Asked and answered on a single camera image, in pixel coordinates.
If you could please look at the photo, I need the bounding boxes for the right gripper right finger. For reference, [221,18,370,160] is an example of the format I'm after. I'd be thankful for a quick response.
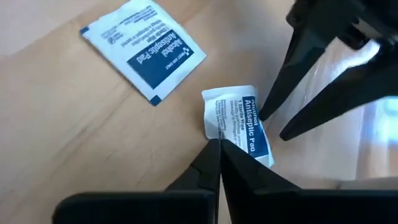
[220,139,398,224]

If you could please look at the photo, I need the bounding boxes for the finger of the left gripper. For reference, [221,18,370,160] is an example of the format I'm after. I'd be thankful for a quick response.
[279,45,398,142]
[257,26,339,122]

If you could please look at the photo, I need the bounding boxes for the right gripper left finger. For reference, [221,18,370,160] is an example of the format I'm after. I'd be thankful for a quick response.
[52,139,222,224]

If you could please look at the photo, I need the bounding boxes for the blue alcohol pad packet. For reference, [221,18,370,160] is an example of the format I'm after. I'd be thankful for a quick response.
[201,85,275,169]
[79,0,207,107]

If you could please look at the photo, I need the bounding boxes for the light grey plastic bin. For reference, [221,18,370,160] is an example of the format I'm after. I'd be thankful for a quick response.
[264,37,398,191]

